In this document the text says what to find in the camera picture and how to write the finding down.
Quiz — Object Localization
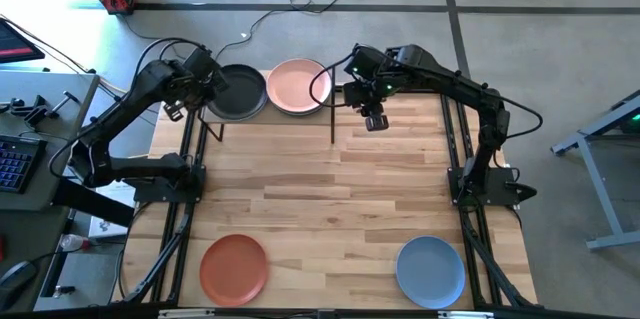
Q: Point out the clear bottle with red cap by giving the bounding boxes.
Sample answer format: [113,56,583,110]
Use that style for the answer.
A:
[58,233,94,254]

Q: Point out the silver metal bracket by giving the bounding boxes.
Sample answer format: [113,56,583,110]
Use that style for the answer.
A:
[437,310,495,319]
[158,308,216,318]

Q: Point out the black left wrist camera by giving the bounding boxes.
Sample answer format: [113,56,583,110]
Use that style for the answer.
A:
[184,47,221,78]

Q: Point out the pink plate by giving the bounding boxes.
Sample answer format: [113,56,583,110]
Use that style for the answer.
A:
[266,57,333,114]

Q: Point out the black computer monitor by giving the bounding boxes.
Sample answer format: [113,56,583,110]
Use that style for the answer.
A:
[0,17,46,65]

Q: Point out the blue plate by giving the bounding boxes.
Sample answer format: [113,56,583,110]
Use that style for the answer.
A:
[395,235,467,310]

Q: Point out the black device with green light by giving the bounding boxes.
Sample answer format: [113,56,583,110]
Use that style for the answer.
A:
[613,89,640,135]

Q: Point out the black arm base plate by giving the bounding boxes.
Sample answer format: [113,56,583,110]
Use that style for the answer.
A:
[133,166,207,205]
[446,165,539,209]

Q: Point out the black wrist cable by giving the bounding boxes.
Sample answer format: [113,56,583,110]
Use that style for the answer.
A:
[308,53,354,109]
[132,36,211,90]

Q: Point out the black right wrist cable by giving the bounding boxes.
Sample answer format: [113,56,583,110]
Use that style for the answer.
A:
[308,53,354,109]

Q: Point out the black tool case cable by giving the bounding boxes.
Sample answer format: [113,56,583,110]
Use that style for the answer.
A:
[119,12,161,43]

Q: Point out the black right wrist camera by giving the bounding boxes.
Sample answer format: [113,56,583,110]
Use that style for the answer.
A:
[348,45,385,81]

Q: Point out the white paper booklet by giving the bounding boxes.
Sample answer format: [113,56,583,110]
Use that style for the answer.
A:
[87,177,137,239]

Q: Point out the terracotta orange plate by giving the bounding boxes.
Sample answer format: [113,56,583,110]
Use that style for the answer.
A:
[198,233,270,308]

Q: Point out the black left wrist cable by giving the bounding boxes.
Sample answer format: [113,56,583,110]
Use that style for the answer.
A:
[132,36,211,90]

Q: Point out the black plate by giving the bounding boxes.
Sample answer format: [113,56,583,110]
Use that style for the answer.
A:
[206,63,269,123]

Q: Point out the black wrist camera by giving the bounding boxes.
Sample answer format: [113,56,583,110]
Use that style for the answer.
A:
[184,47,221,78]
[348,45,385,81]

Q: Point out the black aluminium table frame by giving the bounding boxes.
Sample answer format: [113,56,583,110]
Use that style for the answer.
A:
[112,66,540,319]

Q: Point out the black desk clamp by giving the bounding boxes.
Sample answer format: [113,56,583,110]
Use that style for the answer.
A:
[0,90,81,128]

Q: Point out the grey desk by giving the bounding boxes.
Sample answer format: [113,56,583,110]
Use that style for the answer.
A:
[0,71,101,213]

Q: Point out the black backlit keyboard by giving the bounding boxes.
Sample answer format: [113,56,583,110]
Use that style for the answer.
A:
[0,133,49,195]

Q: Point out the grey metal stand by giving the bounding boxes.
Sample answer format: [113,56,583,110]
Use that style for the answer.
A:
[549,96,640,252]

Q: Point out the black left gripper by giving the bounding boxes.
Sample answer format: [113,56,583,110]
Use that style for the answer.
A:
[163,68,230,122]

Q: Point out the black diagonal beam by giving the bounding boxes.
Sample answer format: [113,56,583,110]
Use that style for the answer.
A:
[49,177,137,229]

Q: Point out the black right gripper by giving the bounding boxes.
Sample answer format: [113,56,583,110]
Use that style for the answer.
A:
[344,80,392,133]

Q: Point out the black computer mouse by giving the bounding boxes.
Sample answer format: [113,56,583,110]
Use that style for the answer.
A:
[0,260,39,311]

